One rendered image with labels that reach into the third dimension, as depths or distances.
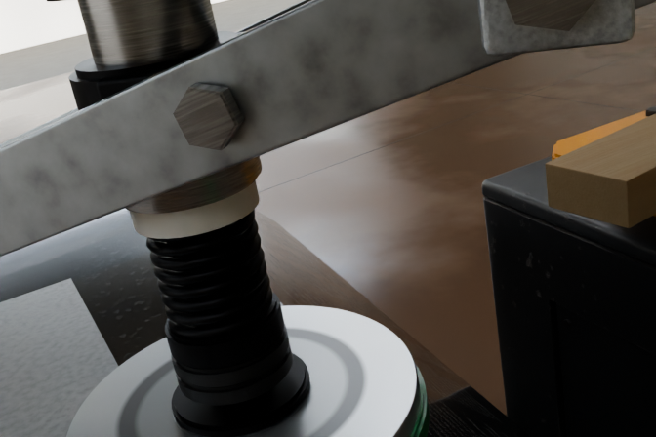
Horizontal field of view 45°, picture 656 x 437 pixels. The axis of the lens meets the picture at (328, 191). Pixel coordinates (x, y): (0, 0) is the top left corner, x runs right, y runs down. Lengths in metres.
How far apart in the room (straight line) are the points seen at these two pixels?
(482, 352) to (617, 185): 1.31
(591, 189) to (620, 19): 0.55
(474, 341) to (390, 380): 1.63
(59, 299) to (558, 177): 0.50
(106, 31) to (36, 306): 0.41
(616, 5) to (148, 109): 0.20
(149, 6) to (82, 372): 0.33
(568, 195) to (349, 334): 0.38
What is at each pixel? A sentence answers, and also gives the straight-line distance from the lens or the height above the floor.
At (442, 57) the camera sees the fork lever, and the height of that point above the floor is 1.06.
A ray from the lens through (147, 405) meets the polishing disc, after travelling 0.51.
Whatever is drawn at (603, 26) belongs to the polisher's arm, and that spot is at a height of 1.07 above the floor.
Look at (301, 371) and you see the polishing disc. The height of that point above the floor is 0.86.
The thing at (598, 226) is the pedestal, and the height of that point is 0.74.
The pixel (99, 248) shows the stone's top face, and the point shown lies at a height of 0.83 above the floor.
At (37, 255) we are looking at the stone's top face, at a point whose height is 0.83.
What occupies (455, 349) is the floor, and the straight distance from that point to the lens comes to 2.09.
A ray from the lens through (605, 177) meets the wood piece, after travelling 0.81.
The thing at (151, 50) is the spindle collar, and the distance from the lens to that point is 0.39.
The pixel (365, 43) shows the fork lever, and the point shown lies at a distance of 0.31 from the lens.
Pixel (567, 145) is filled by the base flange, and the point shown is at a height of 0.78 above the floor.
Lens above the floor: 1.12
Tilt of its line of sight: 20 degrees down
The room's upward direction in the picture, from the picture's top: 10 degrees counter-clockwise
